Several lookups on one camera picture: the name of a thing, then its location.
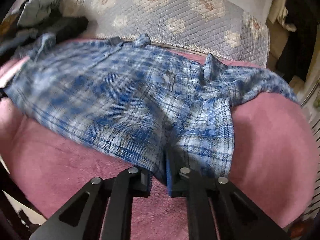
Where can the grey floral quilted mattress pad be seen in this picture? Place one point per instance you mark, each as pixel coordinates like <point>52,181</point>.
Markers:
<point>217,27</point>

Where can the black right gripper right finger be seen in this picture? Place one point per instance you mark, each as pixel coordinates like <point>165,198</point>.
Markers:
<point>216,208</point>

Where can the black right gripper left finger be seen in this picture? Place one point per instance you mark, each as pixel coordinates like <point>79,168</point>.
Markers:
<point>101,209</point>

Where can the blue plaid flannel shirt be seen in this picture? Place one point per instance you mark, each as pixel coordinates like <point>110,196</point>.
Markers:
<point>135,101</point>

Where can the blue folded garment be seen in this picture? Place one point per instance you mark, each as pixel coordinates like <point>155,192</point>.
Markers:
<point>22,38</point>

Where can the pink fleece blanket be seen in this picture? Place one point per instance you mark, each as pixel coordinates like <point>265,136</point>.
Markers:
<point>275,162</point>

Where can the black puffer jacket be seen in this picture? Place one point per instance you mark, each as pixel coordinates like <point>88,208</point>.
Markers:
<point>63,28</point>

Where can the grey crumpled garment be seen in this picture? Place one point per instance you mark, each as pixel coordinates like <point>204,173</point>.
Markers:
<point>33,12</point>

